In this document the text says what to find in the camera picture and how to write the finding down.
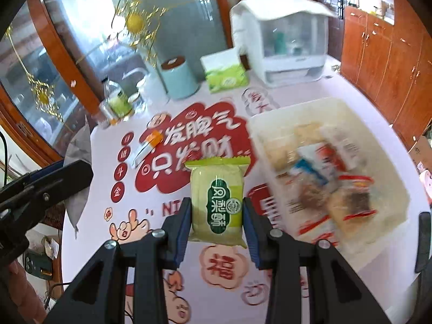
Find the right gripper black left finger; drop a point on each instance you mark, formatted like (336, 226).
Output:
(97, 293)

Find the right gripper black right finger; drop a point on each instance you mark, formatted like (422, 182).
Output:
(336, 293)

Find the dark snack clear packet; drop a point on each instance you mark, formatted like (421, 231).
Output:
(355, 197)

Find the red white cookies packet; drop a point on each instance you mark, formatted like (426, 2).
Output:
(320, 164)

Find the clear bag puffed rice snack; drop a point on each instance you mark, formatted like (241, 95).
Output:
(280, 145)

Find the green pastry packet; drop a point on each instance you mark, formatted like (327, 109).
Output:
(217, 185)

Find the left hand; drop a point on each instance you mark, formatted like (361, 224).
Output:
(30, 306)

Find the pink printed table mat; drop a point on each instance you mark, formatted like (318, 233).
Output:
(216, 283)

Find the white plastic storage bin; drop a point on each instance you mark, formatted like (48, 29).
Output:
(310, 212)

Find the green label glass jar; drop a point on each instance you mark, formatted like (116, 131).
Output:
(116, 98)

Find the orange white snack packet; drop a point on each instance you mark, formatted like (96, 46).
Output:
(145, 148)

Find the cardboard box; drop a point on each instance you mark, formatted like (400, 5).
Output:
(421, 155)

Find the teal cylindrical canister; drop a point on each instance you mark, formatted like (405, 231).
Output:
(178, 77)

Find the orange wooden cabinet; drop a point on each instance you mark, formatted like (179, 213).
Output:
(390, 63)

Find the green tissue box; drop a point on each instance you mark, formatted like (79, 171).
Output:
(224, 70)

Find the white countertop appliance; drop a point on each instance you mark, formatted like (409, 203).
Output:
(285, 41)

